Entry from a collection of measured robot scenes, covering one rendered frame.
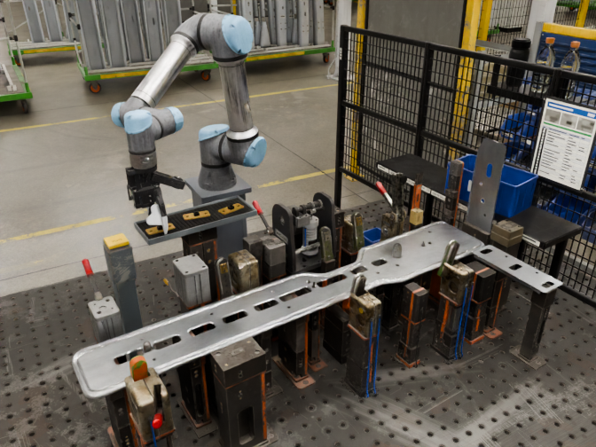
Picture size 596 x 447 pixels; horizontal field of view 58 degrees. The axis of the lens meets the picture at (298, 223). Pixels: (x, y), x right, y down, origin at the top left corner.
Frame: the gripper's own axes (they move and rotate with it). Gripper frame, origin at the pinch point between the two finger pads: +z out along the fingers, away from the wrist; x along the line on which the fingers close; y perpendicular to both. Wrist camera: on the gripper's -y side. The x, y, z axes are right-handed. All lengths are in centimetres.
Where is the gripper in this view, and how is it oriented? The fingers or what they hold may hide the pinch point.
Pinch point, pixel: (159, 224)
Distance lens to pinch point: 171.8
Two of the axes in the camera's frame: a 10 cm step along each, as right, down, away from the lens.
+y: -8.5, 2.5, -4.7
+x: 5.3, 4.0, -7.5
